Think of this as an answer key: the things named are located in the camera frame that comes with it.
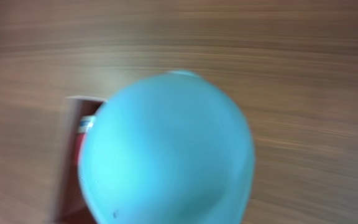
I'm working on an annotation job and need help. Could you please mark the white box pink inside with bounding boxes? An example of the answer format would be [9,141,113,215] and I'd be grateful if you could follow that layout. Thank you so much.
[46,96,105,224]

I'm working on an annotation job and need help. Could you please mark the yellow duck toy blue hat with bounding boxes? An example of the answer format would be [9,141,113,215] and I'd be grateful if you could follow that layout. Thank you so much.
[78,72,255,224]

